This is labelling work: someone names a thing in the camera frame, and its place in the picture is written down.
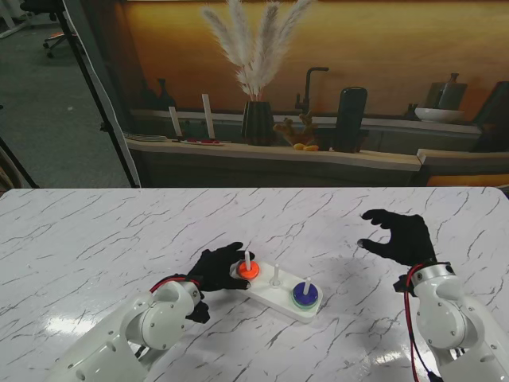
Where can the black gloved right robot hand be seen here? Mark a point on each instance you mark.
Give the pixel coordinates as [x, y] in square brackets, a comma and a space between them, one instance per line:
[409, 238]

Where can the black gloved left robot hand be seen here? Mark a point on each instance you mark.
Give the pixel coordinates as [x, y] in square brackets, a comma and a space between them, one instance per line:
[214, 270]

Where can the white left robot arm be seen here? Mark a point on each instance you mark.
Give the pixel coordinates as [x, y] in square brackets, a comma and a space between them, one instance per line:
[143, 326]

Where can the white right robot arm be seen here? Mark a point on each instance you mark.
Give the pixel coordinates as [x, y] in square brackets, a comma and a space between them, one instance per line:
[453, 318]

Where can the white three-rod Hanoi tower base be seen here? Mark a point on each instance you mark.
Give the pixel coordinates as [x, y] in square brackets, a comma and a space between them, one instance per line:
[278, 294]

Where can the printed kitchen scene backdrop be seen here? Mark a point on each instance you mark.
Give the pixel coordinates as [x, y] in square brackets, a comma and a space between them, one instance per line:
[358, 40]

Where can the black office chair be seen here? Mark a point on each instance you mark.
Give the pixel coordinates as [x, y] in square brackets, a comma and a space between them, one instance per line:
[37, 6]

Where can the white desk leg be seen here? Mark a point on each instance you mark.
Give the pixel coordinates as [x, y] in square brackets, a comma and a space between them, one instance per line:
[10, 16]

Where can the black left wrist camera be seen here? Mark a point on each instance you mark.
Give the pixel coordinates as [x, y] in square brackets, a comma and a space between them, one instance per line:
[200, 312]

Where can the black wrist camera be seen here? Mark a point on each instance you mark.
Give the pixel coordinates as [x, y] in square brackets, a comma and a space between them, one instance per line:
[200, 312]
[401, 284]

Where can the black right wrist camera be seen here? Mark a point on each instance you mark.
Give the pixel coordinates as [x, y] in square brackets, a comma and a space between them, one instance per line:
[401, 284]

